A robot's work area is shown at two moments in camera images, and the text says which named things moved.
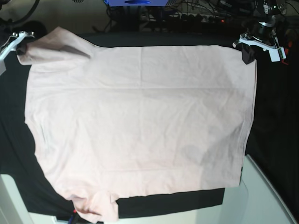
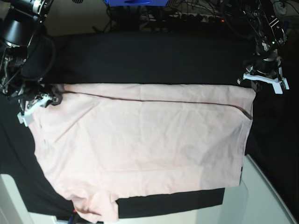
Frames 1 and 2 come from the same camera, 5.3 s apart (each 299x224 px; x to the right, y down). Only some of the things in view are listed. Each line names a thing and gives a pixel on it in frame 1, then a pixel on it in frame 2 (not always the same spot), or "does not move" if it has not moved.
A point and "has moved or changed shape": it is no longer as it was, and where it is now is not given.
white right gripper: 276,52 → 278,84
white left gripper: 13,43 → 24,116
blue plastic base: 138,2 does not move
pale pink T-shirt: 113,122 has moved or changed shape
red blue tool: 74,211 does not move
